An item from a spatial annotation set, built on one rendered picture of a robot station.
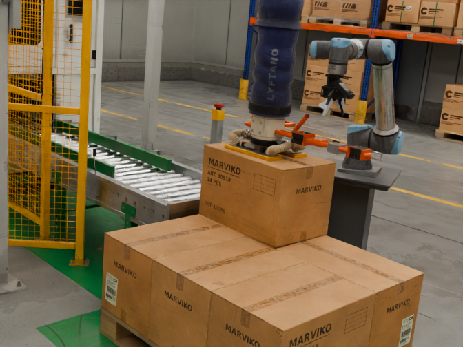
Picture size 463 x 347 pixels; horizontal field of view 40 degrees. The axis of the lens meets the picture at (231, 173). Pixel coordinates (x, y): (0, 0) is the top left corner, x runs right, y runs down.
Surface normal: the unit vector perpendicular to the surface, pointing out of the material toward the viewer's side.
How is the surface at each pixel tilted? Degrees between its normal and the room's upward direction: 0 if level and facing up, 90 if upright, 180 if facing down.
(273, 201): 90
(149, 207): 90
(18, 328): 0
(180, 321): 90
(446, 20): 92
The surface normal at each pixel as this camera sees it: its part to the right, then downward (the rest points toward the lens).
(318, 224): 0.66, 0.24
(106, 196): -0.73, 0.11
